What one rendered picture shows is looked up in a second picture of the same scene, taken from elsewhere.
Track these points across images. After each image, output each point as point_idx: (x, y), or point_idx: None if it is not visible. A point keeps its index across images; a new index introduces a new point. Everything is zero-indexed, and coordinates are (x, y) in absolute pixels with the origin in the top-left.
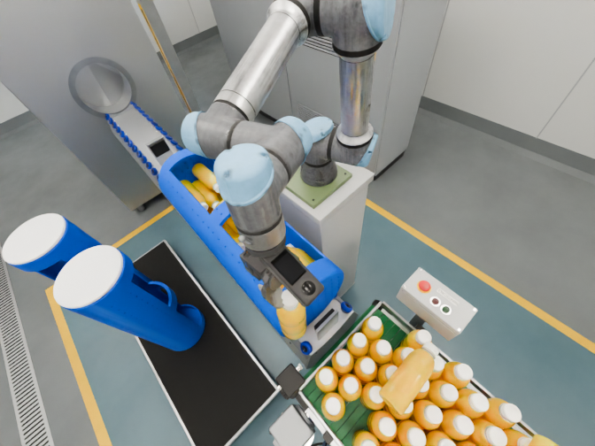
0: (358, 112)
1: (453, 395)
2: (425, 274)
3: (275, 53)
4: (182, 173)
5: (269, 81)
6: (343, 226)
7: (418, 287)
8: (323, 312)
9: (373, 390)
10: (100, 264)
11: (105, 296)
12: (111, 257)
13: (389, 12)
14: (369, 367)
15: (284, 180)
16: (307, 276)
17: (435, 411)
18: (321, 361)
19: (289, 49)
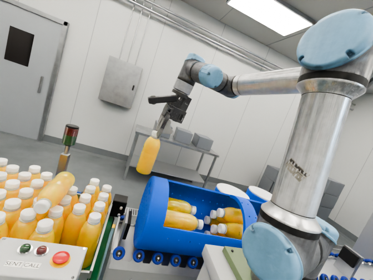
0: (282, 160)
1: (9, 200)
2: (62, 275)
3: (272, 72)
4: None
5: (255, 79)
6: None
7: None
8: (131, 248)
9: (76, 188)
10: (237, 195)
11: (218, 190)
12: None
13: (324, 40)
14: (84, 195)
15: (188, 66)
16: (156, 96)
17: (26, 191)
18: (107, 231)
19: (283, 77)
